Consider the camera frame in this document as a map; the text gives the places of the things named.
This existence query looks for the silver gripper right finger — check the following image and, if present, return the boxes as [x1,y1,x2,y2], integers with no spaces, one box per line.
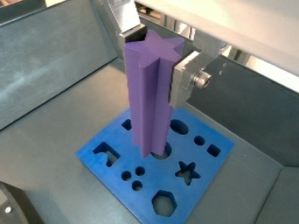
[170,30,229,109]

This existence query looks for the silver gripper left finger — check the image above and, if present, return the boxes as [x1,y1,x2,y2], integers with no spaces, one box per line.
[104,0,147,53]

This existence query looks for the purple star-shaped peg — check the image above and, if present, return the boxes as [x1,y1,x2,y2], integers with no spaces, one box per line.
[124,30,184,158]

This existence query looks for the blue shape-sorting board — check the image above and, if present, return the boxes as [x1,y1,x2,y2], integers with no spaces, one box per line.
[78,109,234,224]

